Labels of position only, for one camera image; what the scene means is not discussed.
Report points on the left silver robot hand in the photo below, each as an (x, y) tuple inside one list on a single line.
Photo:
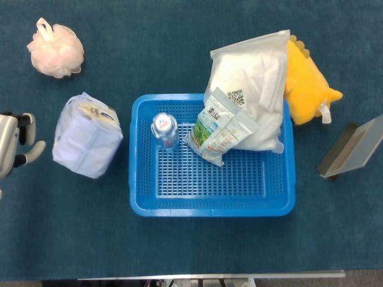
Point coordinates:
[(7, 137)]

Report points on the pale blue wet wipes pack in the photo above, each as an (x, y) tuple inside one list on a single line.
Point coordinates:
[(86, 140)]

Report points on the yellow dinosaur plush toy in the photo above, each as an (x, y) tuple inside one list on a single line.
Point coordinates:
[(308, 86)]

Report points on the pink mesh bath loofah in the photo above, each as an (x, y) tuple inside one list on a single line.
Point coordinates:
[(55, 51)]

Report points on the teal table cloth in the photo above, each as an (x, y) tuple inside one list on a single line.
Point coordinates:
[(89, 233)]

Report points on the clear water bottle white cap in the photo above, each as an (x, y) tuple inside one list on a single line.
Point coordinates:
[(164, 128)]

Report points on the blue perforated plastic basket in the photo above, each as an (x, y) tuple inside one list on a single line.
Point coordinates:
[(209, 185)]

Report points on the green printed food pouch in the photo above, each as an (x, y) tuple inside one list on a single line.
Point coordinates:
[(218, 134)]

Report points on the white zip bag with garment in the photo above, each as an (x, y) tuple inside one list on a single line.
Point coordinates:
[(251, 68)]

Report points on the aluminium table edge rail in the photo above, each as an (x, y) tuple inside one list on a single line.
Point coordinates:
[(209, 275)]

